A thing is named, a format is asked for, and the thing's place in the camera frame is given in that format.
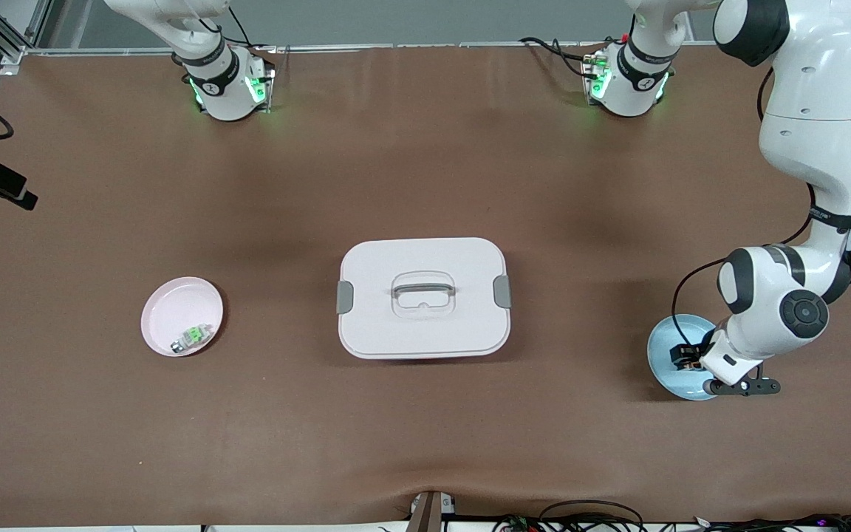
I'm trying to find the light blue round plate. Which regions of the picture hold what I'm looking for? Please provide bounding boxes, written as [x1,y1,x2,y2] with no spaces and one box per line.
[647,314,735,402]

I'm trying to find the pink round plate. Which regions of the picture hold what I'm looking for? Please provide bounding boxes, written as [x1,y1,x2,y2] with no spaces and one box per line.
[140,276,225,358]

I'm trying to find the white lidded storage box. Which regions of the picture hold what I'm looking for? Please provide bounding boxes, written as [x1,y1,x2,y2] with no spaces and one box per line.
[337,236,513,361]

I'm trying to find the brown table mat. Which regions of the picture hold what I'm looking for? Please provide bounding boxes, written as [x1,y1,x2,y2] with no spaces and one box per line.
[0,43,851,527]

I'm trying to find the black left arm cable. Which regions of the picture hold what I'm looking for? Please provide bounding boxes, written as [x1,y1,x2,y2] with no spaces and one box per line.
[671,66,851,349]

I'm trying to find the aluminium frame post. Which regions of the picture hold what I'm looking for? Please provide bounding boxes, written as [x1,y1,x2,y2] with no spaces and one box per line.
[0,0,53,66]

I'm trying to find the black looped cable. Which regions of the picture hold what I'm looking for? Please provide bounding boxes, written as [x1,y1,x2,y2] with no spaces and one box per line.
[539,500,646,532]

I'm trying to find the black cable bundle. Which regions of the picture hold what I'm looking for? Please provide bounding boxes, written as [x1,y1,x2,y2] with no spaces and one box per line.
[691,513,851,532]

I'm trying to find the green and silver switch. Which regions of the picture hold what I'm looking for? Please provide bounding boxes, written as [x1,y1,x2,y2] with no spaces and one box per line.
[171,323,213,354]

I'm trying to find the grey folding lid handle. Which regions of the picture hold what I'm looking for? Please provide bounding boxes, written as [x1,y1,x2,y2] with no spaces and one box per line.
[392,281,457,299]

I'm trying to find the aluminium camera mount extrusion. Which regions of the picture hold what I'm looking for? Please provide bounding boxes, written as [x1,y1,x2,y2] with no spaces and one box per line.
[407,490,457,532]

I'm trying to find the black arm base cables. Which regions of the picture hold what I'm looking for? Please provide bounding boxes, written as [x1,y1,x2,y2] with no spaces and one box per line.
[519,35,598,78]

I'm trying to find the silver table edge rail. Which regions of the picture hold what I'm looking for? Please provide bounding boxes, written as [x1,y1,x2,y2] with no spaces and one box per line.
[23,42,722,55]

